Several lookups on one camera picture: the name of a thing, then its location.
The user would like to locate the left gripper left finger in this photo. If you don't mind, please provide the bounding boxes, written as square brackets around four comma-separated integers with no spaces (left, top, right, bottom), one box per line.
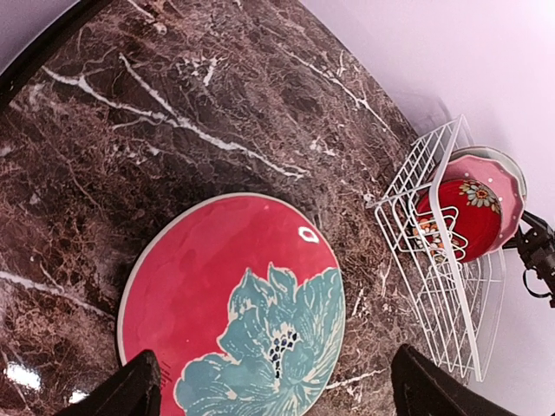
[57,350,161,416]

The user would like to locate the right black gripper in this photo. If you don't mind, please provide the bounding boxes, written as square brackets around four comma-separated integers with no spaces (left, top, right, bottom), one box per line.
[502,211,554,308]

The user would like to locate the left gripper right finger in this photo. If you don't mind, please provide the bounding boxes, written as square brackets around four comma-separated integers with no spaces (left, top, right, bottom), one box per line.
[391,344,512,416]

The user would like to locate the pink dotted scalloped plate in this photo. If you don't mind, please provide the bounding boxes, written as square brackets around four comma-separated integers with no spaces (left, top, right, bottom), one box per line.
[443,155,526,253]

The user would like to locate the red floral plate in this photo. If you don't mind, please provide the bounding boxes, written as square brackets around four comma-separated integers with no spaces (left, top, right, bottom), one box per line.
[412,179,502,263]

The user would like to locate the red and teal plate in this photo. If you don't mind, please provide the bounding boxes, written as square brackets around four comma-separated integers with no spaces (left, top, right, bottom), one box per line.
[116,192,346,415]

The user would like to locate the white wire dish rack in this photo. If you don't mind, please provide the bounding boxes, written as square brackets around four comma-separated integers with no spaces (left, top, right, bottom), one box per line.
[371,116,506,382]

